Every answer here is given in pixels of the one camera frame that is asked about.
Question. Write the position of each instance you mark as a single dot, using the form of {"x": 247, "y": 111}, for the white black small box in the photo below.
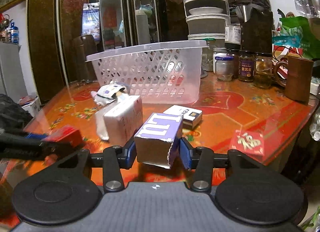
{"x": 191, "y": 116}

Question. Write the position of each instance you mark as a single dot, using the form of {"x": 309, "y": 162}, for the red blue box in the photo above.
{"x": 66, "y": 135}

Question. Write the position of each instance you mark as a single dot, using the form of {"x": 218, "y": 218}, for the clear jar blue lid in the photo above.
{"x": 224, "y": 68}

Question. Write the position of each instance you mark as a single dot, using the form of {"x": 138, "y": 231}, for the green shopping bag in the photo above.
{"x": 296, "y": 32}

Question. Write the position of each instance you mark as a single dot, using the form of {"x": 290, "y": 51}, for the dark jar purple label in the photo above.
{"x": 246, "y": 66}

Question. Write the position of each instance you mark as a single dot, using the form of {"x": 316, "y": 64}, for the red candy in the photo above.
{"x": 175, "y": 80}

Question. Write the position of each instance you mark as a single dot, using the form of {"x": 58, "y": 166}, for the keys on table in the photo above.
{"x": 84, "y": 82}

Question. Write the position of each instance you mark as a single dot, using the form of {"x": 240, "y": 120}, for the tiered food cover rack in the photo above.
{"x": 207, "y": 20}

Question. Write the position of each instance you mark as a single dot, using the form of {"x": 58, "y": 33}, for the purple white carton box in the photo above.
{"x": 158, "y": 139}

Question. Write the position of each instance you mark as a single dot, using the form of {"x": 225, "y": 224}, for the clear plastic perforated basket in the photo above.
{"x": 147, "y": 68}

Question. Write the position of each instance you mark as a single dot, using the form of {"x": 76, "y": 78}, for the dark brown thermos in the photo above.
{"x": 84, "y": 46}

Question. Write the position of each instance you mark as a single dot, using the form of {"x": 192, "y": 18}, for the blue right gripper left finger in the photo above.
{"x": 127, "y": 156}

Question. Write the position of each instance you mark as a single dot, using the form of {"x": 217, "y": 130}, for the grey refrigerator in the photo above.
{"x": 12, "y": 81}

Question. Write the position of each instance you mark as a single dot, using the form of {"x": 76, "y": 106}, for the brown ceramic mug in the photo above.
{"x": 298, "y": 80}

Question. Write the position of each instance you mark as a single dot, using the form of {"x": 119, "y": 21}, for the red envelope gold character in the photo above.
{"x": 248, "y": 142}

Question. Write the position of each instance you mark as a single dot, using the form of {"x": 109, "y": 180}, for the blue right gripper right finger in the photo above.
{"x": 188, "y": 154}

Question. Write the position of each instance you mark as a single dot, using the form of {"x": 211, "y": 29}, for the clear glass jar yellow liquid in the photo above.
{"x": 263, "y": 70}

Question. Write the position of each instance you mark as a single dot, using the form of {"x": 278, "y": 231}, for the white silver carton box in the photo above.
{"x": 119, "y": 121}

